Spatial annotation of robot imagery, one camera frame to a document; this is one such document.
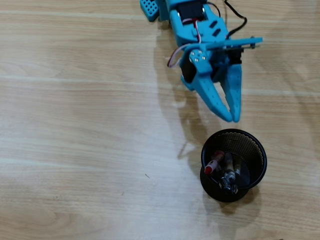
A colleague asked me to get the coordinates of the blue perforated robot base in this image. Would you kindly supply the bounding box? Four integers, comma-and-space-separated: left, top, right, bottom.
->
139, 0, 171, 23

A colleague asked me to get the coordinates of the black retractable gel pen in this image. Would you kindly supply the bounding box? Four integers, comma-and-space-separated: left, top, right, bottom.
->
223, 151, 238, 195

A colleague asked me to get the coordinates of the red retractable pen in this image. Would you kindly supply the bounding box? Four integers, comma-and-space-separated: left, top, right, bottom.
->
204, 149, 226, 176

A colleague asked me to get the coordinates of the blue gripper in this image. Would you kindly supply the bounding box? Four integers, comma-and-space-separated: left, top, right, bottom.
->
180, 48, 243, 123

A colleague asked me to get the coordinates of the black mesh pen holder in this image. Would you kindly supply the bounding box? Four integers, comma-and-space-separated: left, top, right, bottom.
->
199, 128, 268, 203

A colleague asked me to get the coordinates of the clear retractable pen grey grip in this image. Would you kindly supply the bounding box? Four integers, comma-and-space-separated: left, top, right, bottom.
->
218, 174, 232, 193

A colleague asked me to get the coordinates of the black camera cable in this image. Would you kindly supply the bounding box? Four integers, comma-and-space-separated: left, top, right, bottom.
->
223, 0, 248, 41

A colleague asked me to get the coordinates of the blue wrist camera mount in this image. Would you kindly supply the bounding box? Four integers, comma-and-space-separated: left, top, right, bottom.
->
184, 36, 264, 65

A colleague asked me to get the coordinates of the red white servo wire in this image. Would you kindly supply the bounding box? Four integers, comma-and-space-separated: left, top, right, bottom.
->
166, 19, 201, 69

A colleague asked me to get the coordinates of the dark grey pen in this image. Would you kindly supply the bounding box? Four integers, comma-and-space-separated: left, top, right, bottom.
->
233, 159, 242, 177

